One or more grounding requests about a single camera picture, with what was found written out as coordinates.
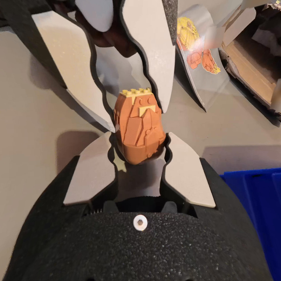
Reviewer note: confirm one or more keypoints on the grey instruction booklet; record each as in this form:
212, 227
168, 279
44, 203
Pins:
204, 83

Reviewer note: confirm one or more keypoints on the blue plastic bin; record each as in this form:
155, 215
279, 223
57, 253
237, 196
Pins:
259, 208

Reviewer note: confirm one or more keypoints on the person's left hand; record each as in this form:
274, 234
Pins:
114, 39

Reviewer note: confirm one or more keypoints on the orange and tan toy segment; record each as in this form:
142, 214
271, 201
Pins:
138, 131

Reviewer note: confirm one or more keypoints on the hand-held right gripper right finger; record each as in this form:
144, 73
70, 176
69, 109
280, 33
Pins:
188, 177

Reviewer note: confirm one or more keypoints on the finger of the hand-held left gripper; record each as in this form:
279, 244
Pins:
155, 44
72, 61

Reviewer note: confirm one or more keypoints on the cardboard toy box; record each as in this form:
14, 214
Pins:
252, 63

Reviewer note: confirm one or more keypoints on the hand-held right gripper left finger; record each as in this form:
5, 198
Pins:
92, 175

